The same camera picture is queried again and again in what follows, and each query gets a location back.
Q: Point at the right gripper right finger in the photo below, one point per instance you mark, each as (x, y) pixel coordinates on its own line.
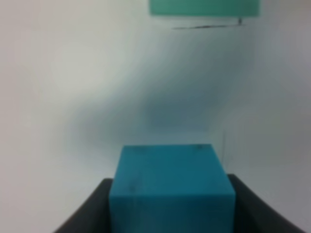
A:
(253, 215)

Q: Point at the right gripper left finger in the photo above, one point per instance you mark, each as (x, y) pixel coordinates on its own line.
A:
(93, 216)

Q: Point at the blue cube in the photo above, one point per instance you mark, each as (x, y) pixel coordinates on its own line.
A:
(171, 189)

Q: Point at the green cube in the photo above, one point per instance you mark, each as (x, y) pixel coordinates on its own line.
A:
(206, 8)

